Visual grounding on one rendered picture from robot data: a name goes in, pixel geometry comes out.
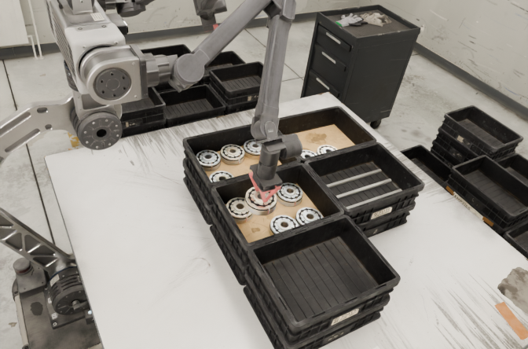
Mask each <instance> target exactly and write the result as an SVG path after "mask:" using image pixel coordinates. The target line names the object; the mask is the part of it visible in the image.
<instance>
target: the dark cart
mask: <svg viewBox="0 0 528 349"><path fill-rule="evenodd" d="M369 12H371V13H372V14H373V13H379V14H380V15H383V14H385V15H386V16H387V17H388V19H389V20H391V23H389V24H383V26H378V25H374V24H361V26H352V25H348V26H344V27H341V26H339V25H338V24H337V23H336V21H339V20H342V19H341V17H342V15H346V17H348V16H349V13H352V14H353V16H352V17H354V16H355V15H357V17H359V16H360V15H361V14H363V13H364V14H365V13H369ZM420 29H421V28H420V27H418V26H416V25H415V24H413V23H411V22H409V21H408V20H406V19H404V18H403V17H400V16H399V15H397V14H396V13H393V12H391V11H390V10H389V9H386V8H384V7H383V6H381V5H373V6H360V7H353V8H346V9H334V10H327V11H320V12H317V17H316V21H315V25H314V30H313V37H312V41H311V46H310V53H309V57H308V61H307V66H306V73H305V77H304V81H303V85H302V93H301V97H300V98H302V97H309V96H313V95H316V94H322V93H327V92H330V93H331V94H332V95H333V96H334V97H336V98H337V99H338V100H339V101H341V102H342V103H343V104H344V105H345V106H346V107H348V109H350V110H351V111H352V112H353V113H355V114H356V115H357V116H358V117H360V118H361V119H362V120H363V121H364V122H366V123H370V122H371V123H370V127H372V128H373V129H376V128H377V127H378V126H379V125H380V124H381V120H382V119H384V118H387V117H389V116H390V113H391V110H392V108H393V105H394V102H395V99H396V97H397V94H398V91H399V88H400V85H401V83H402V80H403V77H404V74H405V71H406V69H407V66H408V63H409V60H410V57H411V55H412V52H413V49H414V46H415V44H416V40H417V38H418V35H419V33H420Z"/></svg>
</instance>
